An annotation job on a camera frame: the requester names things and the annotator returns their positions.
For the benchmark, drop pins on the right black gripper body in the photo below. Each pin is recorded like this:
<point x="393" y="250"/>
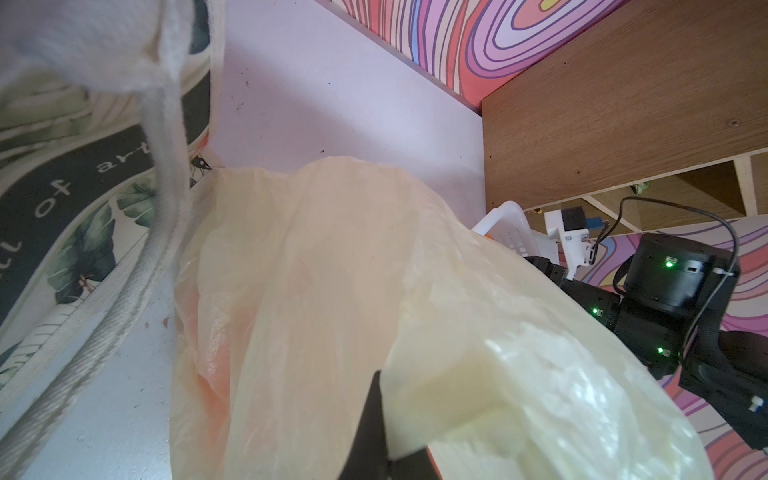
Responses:
<point x="670" y="285"/>

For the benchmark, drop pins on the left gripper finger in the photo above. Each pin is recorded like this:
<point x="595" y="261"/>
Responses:
<point x="368" y="457"/>

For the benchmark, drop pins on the white perforated plastic basket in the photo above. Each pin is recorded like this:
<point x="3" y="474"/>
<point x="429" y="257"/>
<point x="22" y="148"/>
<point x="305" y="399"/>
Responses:
<point x="508" y="225"/>

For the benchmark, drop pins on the cream plastic grocery bag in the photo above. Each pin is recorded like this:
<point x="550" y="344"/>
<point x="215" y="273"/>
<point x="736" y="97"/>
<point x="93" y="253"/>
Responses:
<point x="297" y="290"/>

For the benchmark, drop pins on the leaf print canvas tote bag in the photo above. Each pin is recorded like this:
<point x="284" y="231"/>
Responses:
<point x="106" y="111"/>

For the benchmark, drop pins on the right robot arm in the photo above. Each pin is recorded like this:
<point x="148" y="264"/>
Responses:
<point x="728" y="369"/>

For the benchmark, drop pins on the wooden shelf unit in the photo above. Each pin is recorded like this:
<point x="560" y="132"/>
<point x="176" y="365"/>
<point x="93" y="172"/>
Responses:
<point x="662" y="99"/>

